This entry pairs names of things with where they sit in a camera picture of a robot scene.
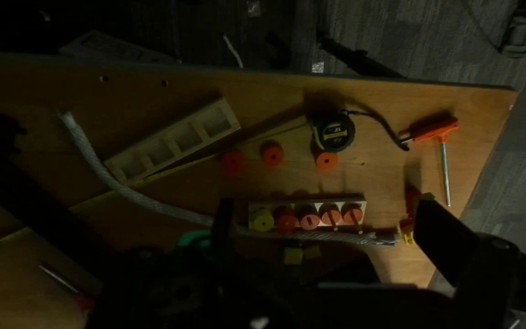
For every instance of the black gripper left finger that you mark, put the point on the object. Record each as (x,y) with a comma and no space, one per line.
(224,227)

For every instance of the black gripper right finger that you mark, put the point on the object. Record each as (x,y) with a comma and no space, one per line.
(458,256)

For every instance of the small yellow square block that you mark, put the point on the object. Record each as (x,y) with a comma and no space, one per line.
(293,256)

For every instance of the yellow round peg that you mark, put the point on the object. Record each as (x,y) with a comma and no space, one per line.
(264,220)

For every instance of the yellow toy brick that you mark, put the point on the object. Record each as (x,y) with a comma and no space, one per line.
(407,232)

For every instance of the red round peg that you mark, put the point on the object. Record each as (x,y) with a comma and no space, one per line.
(286,220)
(330,218)
(308,220)
(352,214)

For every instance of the orange round disc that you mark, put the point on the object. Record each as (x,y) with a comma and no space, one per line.
(233,159)
(271,152)
(326,159)

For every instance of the red toy brick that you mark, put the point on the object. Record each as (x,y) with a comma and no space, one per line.
(414,200)

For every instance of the wooden peg tray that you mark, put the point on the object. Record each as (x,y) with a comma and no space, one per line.
(312,216)

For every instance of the white compartment tray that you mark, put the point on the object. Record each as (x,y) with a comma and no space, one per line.
(173,141)

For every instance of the black yellow tape measure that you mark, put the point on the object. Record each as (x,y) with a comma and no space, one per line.
(333,130)

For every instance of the black angled metal bar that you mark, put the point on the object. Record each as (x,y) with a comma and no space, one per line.
(361,59)

